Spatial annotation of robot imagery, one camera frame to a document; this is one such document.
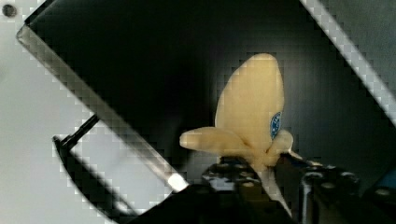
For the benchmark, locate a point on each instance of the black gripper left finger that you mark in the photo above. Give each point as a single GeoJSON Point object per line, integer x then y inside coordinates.
{"type": "Point", "coordinates": [230, 193]}

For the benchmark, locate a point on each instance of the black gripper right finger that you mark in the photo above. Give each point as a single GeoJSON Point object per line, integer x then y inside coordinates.
{"type": "Point", "coordinates": [327, 194]}

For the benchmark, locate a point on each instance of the peeled yellow banana toy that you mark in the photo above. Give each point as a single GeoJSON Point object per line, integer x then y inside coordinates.
{"type": "Point", "coordinates": [247, 121]}

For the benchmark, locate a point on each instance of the black toaster oven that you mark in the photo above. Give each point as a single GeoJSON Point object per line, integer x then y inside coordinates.
{"type": "Point", "coordinates": [153, 69]}

